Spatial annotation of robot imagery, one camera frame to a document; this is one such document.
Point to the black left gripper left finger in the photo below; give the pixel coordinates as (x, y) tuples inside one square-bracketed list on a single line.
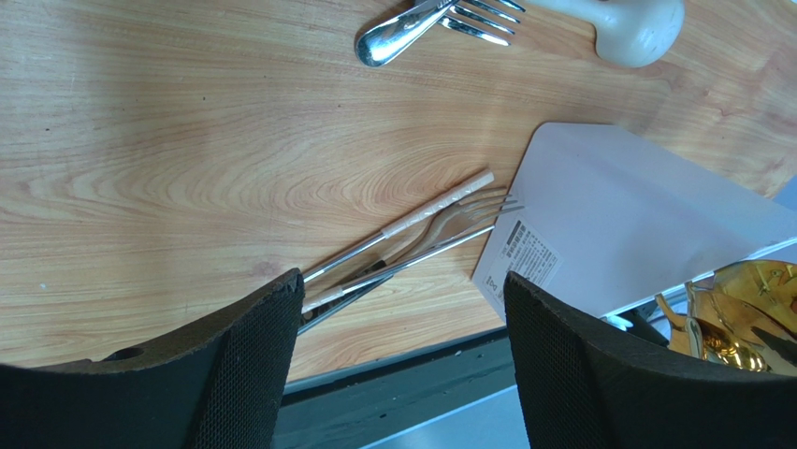
[(216, 382)]

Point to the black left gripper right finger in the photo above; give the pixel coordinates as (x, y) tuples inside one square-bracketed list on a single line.
[(585, 384)]

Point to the white handled ladle spoon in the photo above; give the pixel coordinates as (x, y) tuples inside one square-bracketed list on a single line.
[(628, 33)]

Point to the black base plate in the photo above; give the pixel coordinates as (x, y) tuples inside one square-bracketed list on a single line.
[(352, 407)]

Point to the white compartment organizer box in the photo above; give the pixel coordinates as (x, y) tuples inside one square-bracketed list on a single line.
[(604, 220)]

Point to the gold spoon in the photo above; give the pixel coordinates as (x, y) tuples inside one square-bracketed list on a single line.
[(743, 317)]

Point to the fork beside chopsticks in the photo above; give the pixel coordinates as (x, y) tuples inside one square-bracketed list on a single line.
[(470, 213)]

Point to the silver metal spoon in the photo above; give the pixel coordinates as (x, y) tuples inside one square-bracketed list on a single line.
[(385, 42)]

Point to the silver fork near ladle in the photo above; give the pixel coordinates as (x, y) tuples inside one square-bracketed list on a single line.
[(489, 20)]

